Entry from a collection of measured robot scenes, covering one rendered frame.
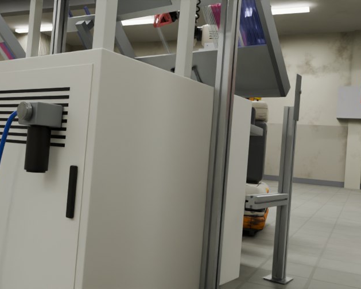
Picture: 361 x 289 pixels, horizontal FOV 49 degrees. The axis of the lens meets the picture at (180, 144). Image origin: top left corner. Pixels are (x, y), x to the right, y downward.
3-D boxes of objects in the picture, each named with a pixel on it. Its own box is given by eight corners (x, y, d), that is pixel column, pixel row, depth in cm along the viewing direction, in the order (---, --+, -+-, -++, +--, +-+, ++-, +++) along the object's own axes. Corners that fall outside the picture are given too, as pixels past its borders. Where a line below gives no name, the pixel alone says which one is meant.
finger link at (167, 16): (158, 18, 158) (168, 4, 163) (144, 20, 163) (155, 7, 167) (165, 32, 163) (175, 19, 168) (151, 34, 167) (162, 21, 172)
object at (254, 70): (148, 94, 190) (152, 90, 192) (282, 90, 152) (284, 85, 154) (132, 60, 180) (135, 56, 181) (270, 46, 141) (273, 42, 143)
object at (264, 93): (147, 100, 189) (155, 90, 194) (280, 97, 151) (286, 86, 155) (146, 97, 189) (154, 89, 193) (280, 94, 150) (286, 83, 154)
